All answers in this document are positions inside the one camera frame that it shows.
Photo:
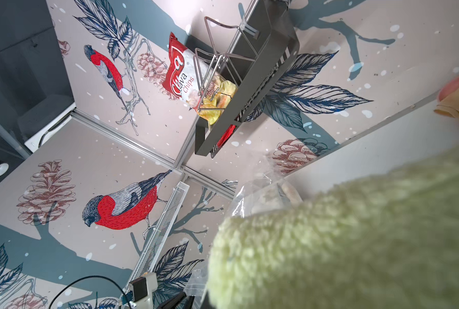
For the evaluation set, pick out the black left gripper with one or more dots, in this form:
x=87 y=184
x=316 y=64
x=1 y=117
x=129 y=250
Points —
x=175 y=301

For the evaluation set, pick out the clear plastic vacuum bag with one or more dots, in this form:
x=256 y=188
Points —
x=266 y=191

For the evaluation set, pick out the light green fluffy blanket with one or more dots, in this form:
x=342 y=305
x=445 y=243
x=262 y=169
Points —
x=384 y=241

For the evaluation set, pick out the red cassava chips bag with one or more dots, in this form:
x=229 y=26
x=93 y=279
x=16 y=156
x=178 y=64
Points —
x=207 y=94

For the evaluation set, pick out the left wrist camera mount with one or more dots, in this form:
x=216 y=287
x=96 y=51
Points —
x=139 y=292

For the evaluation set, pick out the white wire mesh basket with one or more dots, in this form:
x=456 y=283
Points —
x=158 y=235

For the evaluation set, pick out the dark grey wall rack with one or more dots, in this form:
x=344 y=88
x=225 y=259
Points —
x=264 y=47

